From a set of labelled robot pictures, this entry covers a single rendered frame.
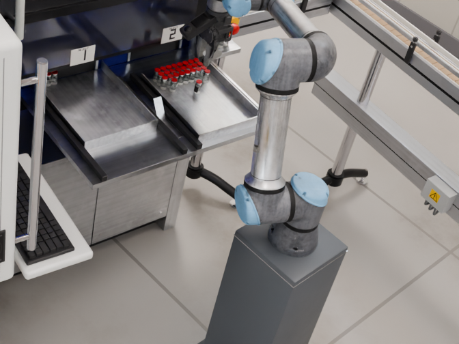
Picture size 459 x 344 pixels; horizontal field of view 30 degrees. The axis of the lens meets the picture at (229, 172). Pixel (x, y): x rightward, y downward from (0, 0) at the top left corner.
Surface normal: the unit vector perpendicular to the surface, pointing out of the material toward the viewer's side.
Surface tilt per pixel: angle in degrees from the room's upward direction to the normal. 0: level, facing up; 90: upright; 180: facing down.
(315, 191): 8
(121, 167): 0
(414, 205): 0
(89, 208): 90
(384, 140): 90
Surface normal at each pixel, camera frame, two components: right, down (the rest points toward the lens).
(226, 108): 0.19, -0.73
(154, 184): 0.59, 0.62
